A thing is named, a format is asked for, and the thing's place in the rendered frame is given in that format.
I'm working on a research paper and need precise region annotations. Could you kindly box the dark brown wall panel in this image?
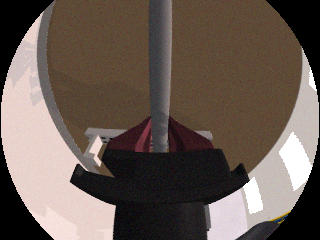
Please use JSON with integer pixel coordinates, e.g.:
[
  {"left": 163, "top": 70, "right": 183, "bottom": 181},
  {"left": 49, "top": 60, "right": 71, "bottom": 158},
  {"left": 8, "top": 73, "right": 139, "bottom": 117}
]
[{"left": 37, "top": 0, "right": 303, "bottom": 177}]

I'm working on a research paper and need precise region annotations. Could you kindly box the grey metal tube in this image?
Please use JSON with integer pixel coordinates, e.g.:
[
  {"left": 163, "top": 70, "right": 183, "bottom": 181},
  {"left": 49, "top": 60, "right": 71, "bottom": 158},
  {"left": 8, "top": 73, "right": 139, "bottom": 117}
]
[{"left": 149, "top": 0, "right": 172, "bottom": 152}]

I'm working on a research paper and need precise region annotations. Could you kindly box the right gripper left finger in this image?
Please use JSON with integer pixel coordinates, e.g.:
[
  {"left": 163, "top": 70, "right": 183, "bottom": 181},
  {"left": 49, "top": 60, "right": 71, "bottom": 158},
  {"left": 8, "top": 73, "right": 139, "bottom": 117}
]
[{"left": 105, "top": 116, "right": 152, "bottom": 152}]

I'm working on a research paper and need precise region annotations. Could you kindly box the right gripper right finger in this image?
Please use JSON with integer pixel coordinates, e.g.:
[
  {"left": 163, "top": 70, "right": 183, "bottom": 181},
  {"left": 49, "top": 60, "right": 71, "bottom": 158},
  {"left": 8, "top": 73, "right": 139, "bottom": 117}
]
[{"left": 168, "top": 116, "right": 214, "bottom": 152}]

